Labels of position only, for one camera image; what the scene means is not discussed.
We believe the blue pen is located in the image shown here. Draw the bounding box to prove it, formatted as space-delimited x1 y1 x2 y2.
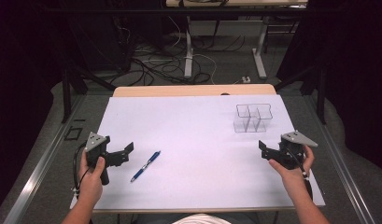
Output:
130 150 162 183

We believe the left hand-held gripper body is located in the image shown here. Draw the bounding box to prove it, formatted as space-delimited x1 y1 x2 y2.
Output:
84 131 113 186

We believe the person's white shirt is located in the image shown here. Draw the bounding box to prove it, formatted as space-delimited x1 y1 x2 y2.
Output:
172 213 225 224

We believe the tangle of floor cables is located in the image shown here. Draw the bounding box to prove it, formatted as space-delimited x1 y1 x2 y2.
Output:
110 15 248 87

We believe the clear plastic pen holder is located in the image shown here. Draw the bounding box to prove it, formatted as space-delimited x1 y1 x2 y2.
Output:
233 103 274 134

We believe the person's left hand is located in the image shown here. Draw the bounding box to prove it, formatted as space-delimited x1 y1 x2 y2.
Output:
78 150 106 204

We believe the wooden table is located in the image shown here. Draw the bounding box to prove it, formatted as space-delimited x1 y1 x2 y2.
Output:
92 83 297 215

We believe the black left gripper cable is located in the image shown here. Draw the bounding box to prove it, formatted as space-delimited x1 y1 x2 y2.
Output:
72 142 88 195

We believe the aluminium floor rail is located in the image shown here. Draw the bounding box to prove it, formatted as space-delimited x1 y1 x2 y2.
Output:
304 94 377 224
2 94 87 224

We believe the white desk leg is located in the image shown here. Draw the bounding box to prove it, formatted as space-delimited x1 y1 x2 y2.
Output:
252 17 268 80
183 15 194 78

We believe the background desk top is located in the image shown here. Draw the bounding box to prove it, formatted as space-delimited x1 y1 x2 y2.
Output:
165 0 308 8

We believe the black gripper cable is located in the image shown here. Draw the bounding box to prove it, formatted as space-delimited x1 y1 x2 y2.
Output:
285 147 314 201
72 142 88 195

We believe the person's right hand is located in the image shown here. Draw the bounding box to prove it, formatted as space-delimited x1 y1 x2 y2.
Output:
268 145 315 194

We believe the black metal stand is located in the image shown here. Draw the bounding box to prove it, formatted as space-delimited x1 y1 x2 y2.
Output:
273 62 327 125
61 60 118 124

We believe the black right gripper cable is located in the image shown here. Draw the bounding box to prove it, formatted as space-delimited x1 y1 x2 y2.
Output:
285 147 314 201

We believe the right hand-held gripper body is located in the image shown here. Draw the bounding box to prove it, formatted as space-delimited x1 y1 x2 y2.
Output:
276 130 318 171

